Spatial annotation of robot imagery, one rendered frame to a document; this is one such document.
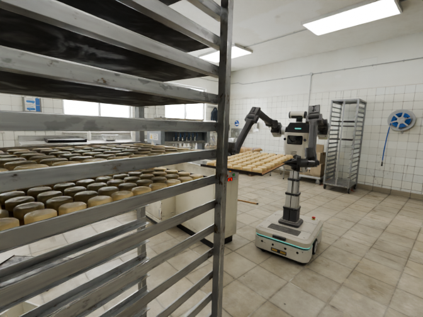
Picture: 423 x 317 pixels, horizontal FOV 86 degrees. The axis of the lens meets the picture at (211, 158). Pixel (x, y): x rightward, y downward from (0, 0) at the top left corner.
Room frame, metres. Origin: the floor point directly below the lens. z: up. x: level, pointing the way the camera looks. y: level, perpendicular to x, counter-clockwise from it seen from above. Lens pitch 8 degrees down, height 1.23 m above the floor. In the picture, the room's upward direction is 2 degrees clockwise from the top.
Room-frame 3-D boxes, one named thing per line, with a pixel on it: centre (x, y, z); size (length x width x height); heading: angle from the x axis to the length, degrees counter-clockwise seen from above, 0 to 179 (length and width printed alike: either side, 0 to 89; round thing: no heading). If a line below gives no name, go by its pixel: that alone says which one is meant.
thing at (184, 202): (2.49, 0.07, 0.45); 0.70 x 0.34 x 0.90; 42
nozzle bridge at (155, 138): (2.87, 0.40, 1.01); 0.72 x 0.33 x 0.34; 132
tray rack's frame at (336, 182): (4.70, -2.73, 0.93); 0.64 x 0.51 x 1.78; 136
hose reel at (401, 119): (4.35, -3.53, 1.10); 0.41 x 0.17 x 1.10; 43
